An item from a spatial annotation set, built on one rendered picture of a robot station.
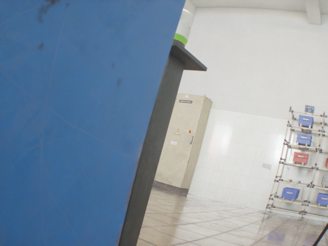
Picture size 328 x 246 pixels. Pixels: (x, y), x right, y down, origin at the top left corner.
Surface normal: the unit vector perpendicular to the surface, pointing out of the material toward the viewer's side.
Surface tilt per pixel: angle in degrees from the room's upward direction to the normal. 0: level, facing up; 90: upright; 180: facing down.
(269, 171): 90
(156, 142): 90
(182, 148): 90
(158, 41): 90
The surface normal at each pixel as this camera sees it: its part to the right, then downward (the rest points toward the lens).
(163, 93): 0.81, 0.12
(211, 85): -0.51, -0.26
